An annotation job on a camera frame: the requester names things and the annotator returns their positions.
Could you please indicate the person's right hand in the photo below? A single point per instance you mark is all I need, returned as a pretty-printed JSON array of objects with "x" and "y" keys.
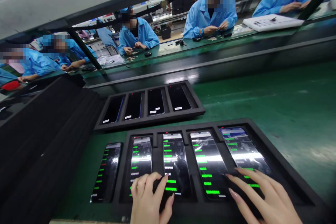
[{"x": 267, "y": 203}]

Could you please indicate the person's left hand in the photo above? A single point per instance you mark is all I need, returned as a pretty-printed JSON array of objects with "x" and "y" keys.
[{"x": 147, "y": 203}]

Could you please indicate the black foam phone tray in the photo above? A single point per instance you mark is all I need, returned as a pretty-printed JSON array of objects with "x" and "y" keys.
[
  {"x": 147, "y": 123},
  {"x": 157, "y": 140}
]

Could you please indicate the black smartphone with white label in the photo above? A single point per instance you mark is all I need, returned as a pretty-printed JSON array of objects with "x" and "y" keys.
[
  {"x": 156, "y": 102},
  {"x": 133, "y": 106},
  {"x": 179, "y": 97},
  {"x": 113, "y": 109}
]

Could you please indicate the stack of black foam trays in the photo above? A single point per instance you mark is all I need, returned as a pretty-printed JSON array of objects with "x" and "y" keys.
[{"x": 39, "y": 142}]

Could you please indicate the pile of small beige parts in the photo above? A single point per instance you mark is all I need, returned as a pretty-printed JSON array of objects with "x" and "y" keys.
[{"x": 132, "y": 58}]

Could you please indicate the clear plastic bags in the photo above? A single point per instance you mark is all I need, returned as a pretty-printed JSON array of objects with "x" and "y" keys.
[{"x": 110, "y": 60}]

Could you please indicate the small black case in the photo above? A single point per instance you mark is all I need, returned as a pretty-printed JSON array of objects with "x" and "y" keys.
[
  {"x": 179, "y": 42},
  {"x": 148, "y": 54},
  {"x": 197, "y": 39},
  {"x": 227, "y": 35}
]

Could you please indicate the black box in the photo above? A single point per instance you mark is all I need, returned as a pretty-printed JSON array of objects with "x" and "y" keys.
[{"x": 166, "y": 33}]

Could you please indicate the red object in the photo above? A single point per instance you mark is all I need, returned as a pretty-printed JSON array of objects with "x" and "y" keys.
[{"x": 10, "y": 85}]

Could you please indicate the white foam tray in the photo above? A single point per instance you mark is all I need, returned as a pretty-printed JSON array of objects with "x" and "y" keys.
[{"x": 273, "y": 22}]

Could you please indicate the black conveyor rail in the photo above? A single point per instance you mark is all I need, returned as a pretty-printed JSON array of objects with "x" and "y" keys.
[{"x": 236, "y": 58}]

